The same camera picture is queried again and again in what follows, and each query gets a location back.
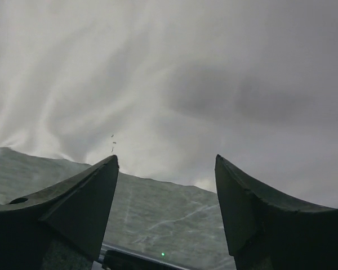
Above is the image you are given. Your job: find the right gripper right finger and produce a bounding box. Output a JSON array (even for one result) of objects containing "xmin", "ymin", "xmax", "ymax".
[{"xmin": 215, "ymin": 156, "xmax": 338, "ymax": 269}]

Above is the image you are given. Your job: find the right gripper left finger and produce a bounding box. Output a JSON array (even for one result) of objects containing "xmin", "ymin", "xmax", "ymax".
[{"xmin": 0, "ymin": 155, "xmax": 119, "ymax": 269}]

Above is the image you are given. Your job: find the cream satin pillowcase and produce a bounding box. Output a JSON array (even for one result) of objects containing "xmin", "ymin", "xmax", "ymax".
[{"xmin": 0, "ymin": 0, "xmax": 338, "ymax": 209}]

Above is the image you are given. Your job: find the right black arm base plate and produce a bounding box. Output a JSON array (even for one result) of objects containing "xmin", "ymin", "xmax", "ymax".
[{"xmin": 96, "ymin": 242, "xmax": 190, "ymax": 270}]

